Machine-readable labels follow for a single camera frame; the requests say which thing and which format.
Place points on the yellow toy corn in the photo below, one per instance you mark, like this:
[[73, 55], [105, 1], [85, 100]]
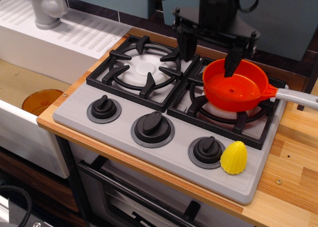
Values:
[[234, 158]]

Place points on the white left burner disc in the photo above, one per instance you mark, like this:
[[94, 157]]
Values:
[[135, 77]]

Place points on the black right stove knob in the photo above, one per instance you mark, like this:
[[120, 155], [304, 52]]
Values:
[[206, 152]]

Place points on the white right burner disc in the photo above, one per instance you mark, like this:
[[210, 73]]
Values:
[[211, 113]]

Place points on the black left stove knob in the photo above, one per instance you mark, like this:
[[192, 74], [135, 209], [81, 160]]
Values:
[[103, 110]]

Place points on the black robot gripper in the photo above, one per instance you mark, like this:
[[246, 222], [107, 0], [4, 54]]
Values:
[[218, 22]]

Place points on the white burner disc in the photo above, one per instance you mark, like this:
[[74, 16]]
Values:
[[135, 77], [211, 113]]

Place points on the orange plastic plate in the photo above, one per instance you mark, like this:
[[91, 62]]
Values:
[[39, 101]]

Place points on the black left burner grate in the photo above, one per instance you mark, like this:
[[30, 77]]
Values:
[[103, 77]]

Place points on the black right burner grate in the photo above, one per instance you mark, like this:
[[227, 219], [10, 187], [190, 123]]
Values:
[[255, 128]]

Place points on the black stove knob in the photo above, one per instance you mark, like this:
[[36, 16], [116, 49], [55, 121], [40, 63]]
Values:
[[152, 130], [206, 152], [103, 110]]

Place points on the grey toy stove top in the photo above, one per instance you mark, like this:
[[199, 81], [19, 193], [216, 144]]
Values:
[[172, 157]]

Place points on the black burner grate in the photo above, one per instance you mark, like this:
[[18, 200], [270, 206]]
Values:
[[255, 128], [103, 77]]

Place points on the black middle stove knob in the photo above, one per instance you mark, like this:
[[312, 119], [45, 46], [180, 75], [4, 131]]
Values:
[[152, 130]]

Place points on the white toy sink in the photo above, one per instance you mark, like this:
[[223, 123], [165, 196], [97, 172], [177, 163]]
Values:
[[32, 59]]

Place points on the grey toy faucet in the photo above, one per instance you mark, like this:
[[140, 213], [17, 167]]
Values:
[[48, 13]]

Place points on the orange pot with grey handle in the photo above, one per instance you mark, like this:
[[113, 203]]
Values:
[[246, 88]]

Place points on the toy oven door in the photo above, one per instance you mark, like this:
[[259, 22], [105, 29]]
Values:
[[139, 201]]

